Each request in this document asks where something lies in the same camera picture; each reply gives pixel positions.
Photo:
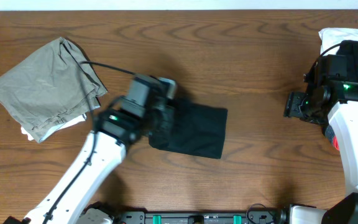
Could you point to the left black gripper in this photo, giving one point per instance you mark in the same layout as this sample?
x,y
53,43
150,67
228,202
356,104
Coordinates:
x,y
166,116

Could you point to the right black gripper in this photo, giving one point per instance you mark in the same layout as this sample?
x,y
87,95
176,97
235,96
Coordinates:
x,y
293,104

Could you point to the black Sydrogen polo shirt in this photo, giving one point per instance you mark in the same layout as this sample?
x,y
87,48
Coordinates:
x,y
193,129

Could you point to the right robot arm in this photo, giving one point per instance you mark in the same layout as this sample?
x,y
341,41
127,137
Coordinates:
x,y
345,211

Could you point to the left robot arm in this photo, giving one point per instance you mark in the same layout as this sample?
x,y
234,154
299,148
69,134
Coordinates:
x,y
105,148

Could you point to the white garment on right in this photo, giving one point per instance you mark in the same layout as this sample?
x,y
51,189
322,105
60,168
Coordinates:
x,y
333,36

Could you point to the white garment under olive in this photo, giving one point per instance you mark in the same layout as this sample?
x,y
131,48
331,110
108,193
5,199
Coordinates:
x,y
72,122

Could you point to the folded olive green garment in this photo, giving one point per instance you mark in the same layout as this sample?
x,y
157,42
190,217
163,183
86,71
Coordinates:
x,y
51,86

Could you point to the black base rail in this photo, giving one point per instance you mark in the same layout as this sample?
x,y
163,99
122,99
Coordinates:
x,y
257,216

